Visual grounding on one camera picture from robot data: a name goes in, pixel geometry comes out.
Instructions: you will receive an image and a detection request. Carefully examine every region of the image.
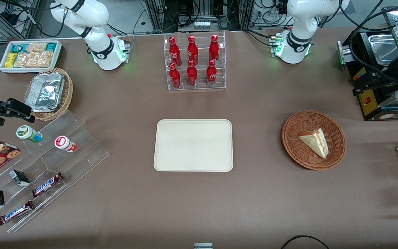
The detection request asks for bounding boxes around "clear rice cracker bag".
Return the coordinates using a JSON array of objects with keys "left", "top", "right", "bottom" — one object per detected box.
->
[
  {"left": 14, "top": 51, "right": 53, "bottom": 68},
  {"left": 26, "top": 42, "right": 48, "bottom": 53}
]

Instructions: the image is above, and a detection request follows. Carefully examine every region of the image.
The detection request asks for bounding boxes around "red label yogurt cup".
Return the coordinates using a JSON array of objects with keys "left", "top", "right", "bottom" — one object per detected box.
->
[{"left": 54, "top": 136, "right": 77, "bottom": 153}]

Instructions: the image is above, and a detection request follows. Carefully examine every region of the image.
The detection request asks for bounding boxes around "black food warmer machine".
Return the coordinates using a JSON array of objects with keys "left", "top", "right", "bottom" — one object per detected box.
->
[{"left": 337, "top": 5, "right": 398, "bottom": 121}]

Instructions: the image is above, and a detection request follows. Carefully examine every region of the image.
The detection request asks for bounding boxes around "aluminium foil container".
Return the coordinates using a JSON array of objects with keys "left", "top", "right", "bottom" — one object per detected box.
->
[{"left": 25, "top": 72, "right": 65, "bottom": 112}]

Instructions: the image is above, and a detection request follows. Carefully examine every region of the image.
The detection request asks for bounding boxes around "clear acrylic stepped display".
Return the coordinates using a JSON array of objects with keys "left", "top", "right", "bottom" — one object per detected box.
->
[{"left": 0, "top": 110, "right": 110, "bottom": 233}]

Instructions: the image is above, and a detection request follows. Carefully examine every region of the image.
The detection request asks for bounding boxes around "light wicker basket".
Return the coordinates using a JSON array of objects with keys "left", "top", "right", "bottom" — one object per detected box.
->
[{"left": 24, "top": 67, "right": 74, "bottom": 121}]

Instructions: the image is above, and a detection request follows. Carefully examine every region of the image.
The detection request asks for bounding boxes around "green label yogurt cup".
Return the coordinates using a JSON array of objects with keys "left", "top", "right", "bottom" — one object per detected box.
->
[{"left": 16, "top": 125, "right": 43, "bottom": 143}]

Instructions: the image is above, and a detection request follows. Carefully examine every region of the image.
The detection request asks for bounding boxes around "triangular sandwich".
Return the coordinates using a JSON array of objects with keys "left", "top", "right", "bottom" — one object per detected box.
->
[{"left": 298, "top": 128, "right": 329, "bottom": 159}]

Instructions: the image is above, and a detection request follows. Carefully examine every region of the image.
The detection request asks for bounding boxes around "brown wicker basket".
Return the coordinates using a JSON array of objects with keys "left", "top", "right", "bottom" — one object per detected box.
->
[{"left": 282, "top": 110, "right": 347, "bottom": 170}]

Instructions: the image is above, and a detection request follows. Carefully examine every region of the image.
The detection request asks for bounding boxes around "red cola bottle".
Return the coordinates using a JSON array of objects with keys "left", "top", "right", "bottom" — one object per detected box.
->
[
  {"left": 169, "top": 62, "right": 181, "bottom": 89},
  {"left": 187, "top": 35, "right": 199, "bottom": 66},
  {"left": 169, "top": 36, "right": 182, "bottom": 67},
  {"left": 206, "top": 59, "right": 217, "bottom": 86},
  {"left": 209, "top": 34, "right": 220, "bottom": 63},
  {"left": 187, "top": 61, "right": 198, "bottom": 87}
]

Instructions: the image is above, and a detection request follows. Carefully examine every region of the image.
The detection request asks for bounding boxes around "beige rectangular tray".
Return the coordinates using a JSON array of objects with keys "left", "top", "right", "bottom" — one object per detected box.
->
[{"left": 153, "top": 119, "right": 234, "bottom": 172}]

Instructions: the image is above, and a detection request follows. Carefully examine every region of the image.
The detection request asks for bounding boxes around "white rectangular snack bin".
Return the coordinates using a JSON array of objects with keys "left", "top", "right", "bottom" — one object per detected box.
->
[{"left": 0, "top": 40, "right": 63, "bottom": 74}]

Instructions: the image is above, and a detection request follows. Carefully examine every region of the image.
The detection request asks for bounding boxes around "clear acrylic bottle rack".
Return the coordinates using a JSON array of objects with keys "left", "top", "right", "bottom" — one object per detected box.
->
[{"left": 164, "top": 31, "right": 226, "bottom": 91}]

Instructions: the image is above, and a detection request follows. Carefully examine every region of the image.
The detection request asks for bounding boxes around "Snickers chocolate bar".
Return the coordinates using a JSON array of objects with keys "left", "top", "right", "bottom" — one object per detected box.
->
[
  {"left": 31, "top": 172, "right": 64, "bottom": 198},
  {"left": 0, "top": 200, "right": 35, "bottom": 226}
]

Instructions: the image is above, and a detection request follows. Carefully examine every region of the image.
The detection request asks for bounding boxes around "steel warmer pan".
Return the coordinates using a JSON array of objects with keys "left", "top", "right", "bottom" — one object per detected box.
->
[{"left": 368, "top": 33, "right": 398, "bottom": 66}]

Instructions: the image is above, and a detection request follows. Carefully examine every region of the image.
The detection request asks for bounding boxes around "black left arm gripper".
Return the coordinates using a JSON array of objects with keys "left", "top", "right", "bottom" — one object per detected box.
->
[{"left": 353, "top": 65, "right": 398, "bottom": 96}]

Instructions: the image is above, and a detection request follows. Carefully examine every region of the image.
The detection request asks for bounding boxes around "black looped cable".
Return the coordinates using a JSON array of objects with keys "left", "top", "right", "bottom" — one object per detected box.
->
[{"left": 281, "top": 235, "right": 330, "bottom": 249}]

